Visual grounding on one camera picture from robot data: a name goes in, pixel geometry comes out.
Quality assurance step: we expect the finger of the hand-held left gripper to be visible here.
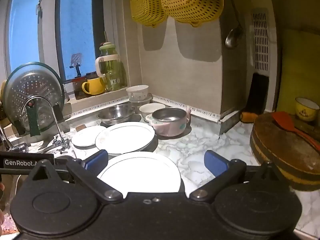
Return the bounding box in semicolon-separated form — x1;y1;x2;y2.
54;156;83;166

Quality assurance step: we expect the steel ladle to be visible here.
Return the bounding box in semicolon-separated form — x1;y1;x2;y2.
221;0;244;50

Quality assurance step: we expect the music note trim strip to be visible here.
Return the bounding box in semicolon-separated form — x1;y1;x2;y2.
69;96;128;117
152;94;221;123

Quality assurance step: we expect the round wooden cutting board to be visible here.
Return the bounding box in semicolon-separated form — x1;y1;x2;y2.
250;112;320;192

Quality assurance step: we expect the yellow mug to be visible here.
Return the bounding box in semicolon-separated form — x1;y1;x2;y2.
82;77;107;96

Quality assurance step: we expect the pink pot with steel interior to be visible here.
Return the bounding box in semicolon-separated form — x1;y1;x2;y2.
145;106;192;137

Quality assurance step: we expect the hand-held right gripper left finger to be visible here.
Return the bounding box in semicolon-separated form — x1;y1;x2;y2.
27;149;124;204

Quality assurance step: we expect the white bowl with pink rim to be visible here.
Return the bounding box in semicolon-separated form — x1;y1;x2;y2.
139;102;166;121

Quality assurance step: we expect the small phone stand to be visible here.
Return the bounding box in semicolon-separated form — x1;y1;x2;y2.
69;53;83;78

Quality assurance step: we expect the floral white bowl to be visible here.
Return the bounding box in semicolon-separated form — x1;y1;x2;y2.
126;85;150;101

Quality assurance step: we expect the green glass jug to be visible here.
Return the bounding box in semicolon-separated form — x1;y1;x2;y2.
95;41;126;92

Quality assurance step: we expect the stainless steel bowl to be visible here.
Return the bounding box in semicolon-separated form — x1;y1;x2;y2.
97;104;136;126

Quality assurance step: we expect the yellow patterned bowl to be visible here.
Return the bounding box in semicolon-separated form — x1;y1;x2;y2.
295;97;320;122

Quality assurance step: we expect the clear plastic container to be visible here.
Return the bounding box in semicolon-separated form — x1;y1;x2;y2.
129;94;153;113

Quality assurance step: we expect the yellow plastic colander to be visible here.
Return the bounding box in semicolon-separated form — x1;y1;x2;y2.
130;0;168;28
159;0;224;27

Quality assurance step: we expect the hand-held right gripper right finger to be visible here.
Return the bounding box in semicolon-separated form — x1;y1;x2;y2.
189;150;278;203

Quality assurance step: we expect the medium white plate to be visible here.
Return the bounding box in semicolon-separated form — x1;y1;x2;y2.
95;122;156;155

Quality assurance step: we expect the orange round object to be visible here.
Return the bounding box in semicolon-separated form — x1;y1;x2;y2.
239;112;258;123

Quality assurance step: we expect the glass pot lid green rim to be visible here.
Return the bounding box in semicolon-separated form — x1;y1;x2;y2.
2;62;66;136

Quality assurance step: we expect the chrome faucet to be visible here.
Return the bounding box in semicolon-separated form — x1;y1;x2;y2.
21;95;71;153

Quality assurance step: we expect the window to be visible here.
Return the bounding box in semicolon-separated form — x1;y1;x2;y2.
0;0;104;83

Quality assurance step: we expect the dark brown jar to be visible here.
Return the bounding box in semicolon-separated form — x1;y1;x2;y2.
73;71;99;100

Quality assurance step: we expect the small white plate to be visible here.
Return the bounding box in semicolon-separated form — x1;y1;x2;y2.
71;126;108;147

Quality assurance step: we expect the orange spatula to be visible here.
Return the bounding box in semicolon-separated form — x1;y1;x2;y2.
272;112;320;153

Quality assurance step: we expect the large white plate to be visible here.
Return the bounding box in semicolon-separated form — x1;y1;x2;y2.
97;151;182;193

